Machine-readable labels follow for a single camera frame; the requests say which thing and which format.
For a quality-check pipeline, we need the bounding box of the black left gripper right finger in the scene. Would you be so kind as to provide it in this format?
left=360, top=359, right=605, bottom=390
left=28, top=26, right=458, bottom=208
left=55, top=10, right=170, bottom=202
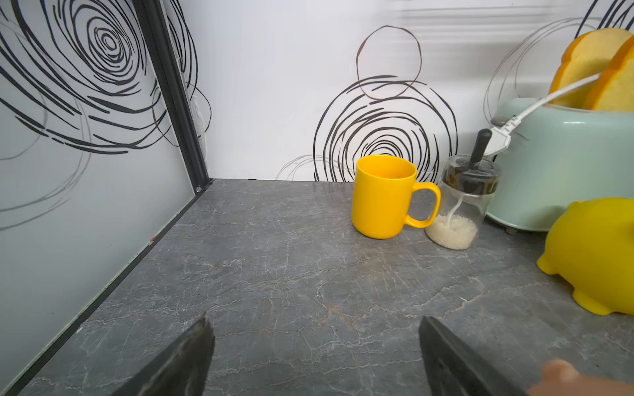
left=419, top=316, right=526, bottom=396

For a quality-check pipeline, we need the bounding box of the yellow toast slice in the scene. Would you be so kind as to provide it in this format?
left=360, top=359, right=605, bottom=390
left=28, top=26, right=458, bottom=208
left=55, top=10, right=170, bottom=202
left=583, top=37, right=634, bottom=112
left=550, top=28, right=633, bottom=110

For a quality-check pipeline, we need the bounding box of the black corner frame post left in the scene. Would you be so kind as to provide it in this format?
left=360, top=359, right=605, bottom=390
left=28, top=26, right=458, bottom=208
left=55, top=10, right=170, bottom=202
left=132, top=0, right=211, bottom=196

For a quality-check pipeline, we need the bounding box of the yellow piggy bank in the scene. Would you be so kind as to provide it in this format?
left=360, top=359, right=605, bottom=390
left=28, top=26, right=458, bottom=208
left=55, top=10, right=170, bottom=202
left=537, top=198, right=633, bottom=316

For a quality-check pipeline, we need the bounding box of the mint green toaster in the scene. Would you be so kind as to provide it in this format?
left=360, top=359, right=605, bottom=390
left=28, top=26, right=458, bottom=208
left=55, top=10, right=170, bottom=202
left=487, top=104, right=633, bottom=232

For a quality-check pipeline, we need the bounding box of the yellow toast slice front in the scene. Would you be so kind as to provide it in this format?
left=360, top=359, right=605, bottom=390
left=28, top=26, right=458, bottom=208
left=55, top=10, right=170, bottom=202
left=583, top=37, right=634, bottom=112

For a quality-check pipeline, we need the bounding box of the white toaster power cable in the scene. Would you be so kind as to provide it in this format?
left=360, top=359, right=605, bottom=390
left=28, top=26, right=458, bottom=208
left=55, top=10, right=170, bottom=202
left=484, top=73, right=601, bottom=158

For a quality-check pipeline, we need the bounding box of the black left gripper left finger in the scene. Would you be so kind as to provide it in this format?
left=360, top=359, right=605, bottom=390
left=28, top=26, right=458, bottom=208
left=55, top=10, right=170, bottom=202
left=113, top=313, right=215, bottom=395

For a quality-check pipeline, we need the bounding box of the glass sugar jar with spoon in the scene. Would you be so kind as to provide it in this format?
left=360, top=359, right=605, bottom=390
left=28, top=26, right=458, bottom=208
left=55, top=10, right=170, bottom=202
left=425, top=129, right=501, bottom=250

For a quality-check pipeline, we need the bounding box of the pink piggy bank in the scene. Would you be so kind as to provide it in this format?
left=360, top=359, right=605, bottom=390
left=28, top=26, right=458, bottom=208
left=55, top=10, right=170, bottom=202
left=528, top=360, right=633, bottom=396

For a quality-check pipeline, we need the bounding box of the yellow ceramic mug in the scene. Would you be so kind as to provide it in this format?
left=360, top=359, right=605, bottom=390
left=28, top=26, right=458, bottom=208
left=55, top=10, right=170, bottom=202
left=352, top=155, right=442, bottom=239

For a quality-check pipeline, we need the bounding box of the yellow toast slice rear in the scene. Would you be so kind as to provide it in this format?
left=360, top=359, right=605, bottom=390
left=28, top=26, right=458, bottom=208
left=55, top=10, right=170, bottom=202
left=550, top=28, right=633, bottom=110

